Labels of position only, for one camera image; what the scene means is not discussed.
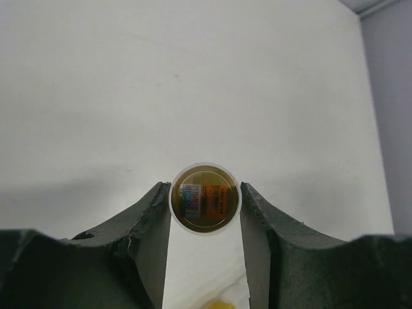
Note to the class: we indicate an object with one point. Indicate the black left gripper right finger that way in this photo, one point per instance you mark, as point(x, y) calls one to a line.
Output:
point(290, 265)

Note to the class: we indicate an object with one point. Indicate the gold bottle cap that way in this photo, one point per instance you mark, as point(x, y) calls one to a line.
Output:
point(205, 198)

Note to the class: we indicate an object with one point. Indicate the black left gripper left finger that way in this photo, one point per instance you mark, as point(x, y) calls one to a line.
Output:
point(119, 263)

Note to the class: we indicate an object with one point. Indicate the weekly pill organizer strip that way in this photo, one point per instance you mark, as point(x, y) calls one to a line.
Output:
point(218, 304)

